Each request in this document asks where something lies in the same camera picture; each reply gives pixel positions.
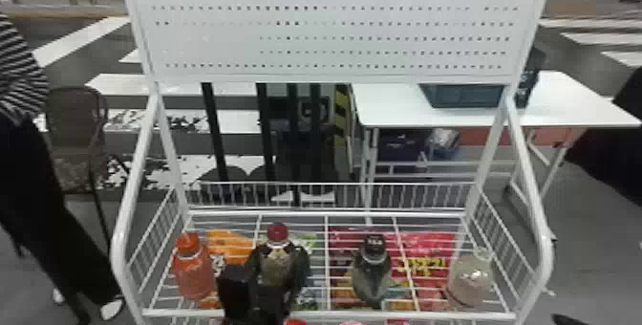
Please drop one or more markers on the dark bottle with red cap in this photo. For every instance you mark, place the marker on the dark bottle with red cap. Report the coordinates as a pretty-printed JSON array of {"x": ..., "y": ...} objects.
[{"x": 278, "y": 261}]

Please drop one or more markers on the orange snack packet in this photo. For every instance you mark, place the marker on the orange snack packet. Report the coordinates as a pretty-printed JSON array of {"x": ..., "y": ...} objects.
[{"x": 231, "y": 246}]

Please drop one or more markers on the grey bottle with black cap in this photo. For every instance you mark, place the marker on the grey bottle with black cap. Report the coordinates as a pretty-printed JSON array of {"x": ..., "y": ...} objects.
[{"x": 372, "y": 274}]

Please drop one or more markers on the red snack packet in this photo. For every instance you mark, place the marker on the red snack packet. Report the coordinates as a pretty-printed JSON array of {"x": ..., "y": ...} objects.
[{"x": 426, "y": 261}]

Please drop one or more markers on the orange bottle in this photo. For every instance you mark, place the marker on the orange bottle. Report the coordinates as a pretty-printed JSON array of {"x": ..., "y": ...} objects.
[{"x": 193, "y": 269}]

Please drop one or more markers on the clear beige bottle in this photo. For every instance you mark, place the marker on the clear beige bottle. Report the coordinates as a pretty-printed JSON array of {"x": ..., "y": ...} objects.
[{"x": 470, "y": 281}]

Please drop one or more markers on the white side table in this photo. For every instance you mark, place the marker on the white side table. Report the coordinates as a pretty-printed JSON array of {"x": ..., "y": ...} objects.
[{"x": 556, "y": 103}]

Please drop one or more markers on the black mesh chair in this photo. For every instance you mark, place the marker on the black mesh chair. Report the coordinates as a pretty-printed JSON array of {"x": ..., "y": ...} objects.
[{"x": 75, "y": 121}]

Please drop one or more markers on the person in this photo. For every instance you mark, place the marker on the person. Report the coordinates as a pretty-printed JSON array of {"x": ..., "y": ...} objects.
[{"x": 30, "y": 201}]

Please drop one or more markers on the yellow black striped post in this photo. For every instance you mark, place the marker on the yellow black striped post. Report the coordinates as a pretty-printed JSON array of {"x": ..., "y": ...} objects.
[{"x": 341, "y": 111}]

